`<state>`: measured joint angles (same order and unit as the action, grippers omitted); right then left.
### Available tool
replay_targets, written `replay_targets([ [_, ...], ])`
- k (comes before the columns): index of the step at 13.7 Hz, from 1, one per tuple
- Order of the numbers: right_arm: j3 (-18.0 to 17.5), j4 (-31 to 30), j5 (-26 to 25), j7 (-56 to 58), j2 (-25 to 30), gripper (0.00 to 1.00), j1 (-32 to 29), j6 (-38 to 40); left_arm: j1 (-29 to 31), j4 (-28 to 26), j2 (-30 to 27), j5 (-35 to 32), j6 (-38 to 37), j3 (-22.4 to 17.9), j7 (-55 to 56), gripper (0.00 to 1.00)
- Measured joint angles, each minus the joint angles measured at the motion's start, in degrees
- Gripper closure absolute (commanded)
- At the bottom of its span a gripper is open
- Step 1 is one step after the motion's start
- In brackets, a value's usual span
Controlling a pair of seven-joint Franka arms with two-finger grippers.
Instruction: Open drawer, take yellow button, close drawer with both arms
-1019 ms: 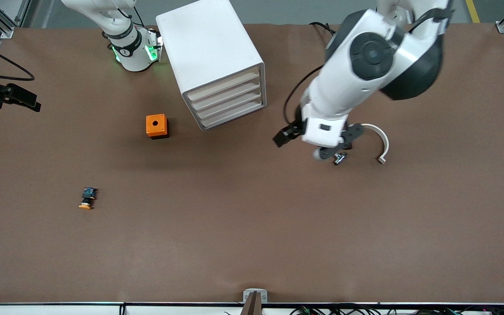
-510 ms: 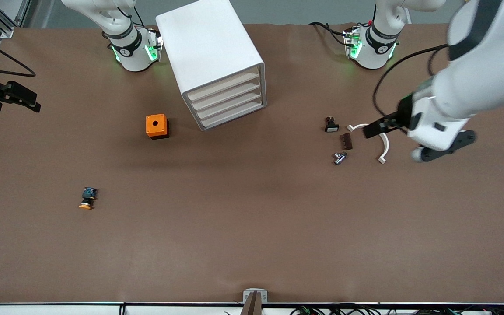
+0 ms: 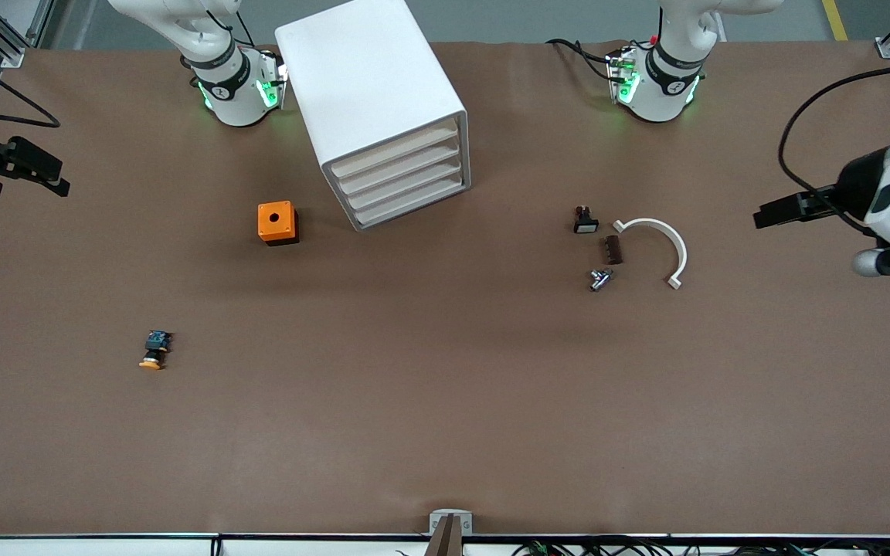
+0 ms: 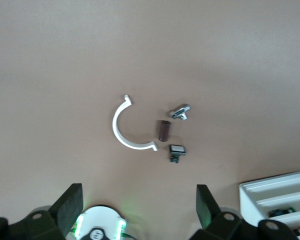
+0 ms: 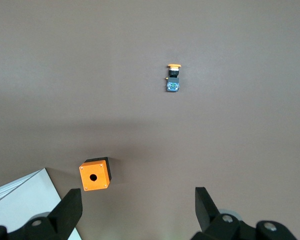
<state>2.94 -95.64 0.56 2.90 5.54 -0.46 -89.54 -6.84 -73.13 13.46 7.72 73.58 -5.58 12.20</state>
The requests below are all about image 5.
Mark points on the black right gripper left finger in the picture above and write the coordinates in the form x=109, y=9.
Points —
x=65, y=212

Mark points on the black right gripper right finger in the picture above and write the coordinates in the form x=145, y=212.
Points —
x=207, y=215

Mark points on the orange mushroom push button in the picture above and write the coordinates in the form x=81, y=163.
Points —
x=173, y=86

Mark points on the white drawer cabinet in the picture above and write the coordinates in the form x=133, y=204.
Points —
x=27, y=195

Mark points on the orange button enclosure box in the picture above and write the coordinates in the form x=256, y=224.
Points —
x=100, y=172

